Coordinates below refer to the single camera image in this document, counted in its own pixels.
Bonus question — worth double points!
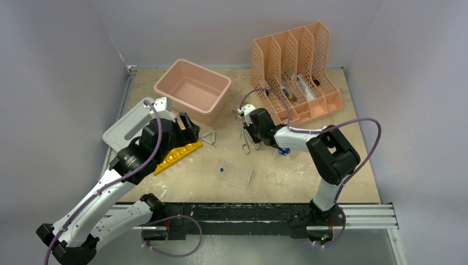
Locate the yellow test tube rack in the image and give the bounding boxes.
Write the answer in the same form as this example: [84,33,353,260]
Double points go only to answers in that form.
[153,140,203,176]

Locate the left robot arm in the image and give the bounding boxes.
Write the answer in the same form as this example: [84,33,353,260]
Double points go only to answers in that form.
[36,111,200,264]

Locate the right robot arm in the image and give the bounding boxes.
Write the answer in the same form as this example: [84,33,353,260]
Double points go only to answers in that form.
[237,104,360,225]

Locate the metal crucible tongs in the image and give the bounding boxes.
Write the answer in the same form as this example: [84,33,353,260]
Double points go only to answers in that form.
[232,110,260,155]

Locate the blue polyhedral object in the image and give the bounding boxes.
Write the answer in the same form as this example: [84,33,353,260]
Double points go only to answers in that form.
[278,147,291,156]

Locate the pink plastic bin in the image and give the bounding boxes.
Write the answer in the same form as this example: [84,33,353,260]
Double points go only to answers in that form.
[153,59,232,125]

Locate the colourful item in organizer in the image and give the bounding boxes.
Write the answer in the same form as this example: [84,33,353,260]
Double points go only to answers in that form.
[283,89,296,102]

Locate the white plastic bin lid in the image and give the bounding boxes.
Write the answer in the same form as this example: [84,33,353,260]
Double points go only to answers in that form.
[102,97,155,152]

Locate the clear plastic well plate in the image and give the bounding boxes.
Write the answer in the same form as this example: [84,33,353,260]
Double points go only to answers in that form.
[217,159,253,187]

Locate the clear packet in organizer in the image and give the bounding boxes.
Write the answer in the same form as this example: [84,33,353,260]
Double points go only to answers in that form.
[296,74,316,101]

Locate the peach mesh file organizer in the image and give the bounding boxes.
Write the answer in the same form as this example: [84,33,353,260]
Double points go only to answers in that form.
[251,22,342,125]

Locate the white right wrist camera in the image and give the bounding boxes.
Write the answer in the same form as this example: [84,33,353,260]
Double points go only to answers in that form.
[236,104,256,126]

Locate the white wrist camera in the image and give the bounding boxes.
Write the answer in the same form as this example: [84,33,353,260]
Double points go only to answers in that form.
[236,104,256,126]
[145,97,177,121]

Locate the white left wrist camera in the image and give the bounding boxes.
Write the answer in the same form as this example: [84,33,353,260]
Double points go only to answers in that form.
[145,97,177,121]

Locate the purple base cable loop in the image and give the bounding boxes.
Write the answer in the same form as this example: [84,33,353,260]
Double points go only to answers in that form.
[141,214,204,258]

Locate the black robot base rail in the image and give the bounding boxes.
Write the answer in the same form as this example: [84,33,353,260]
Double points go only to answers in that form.
[130,193,346,242]

